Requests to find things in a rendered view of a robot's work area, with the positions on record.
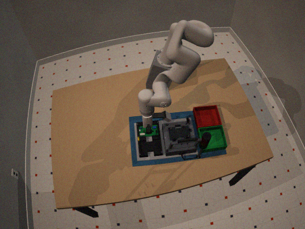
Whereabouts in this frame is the green bin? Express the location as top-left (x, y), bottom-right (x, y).
top-left (197, 125), bottom-right (227, 153)

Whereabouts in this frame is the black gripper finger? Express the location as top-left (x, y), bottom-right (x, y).
top-left (146, 124), bottom-right (152, 134)

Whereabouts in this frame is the green circuit board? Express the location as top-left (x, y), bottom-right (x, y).
top-left (138, 125), bottom-right (158, 137)

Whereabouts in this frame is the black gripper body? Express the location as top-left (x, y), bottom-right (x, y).
top-left (142, 113), bottom-right (154, 128)

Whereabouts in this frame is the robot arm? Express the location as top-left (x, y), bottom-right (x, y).
top-left (138, 20), bottom-right (214, 122)

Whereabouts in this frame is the red open-top bin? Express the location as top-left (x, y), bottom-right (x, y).
top-left (193, 105), bottom-right (222, 130)

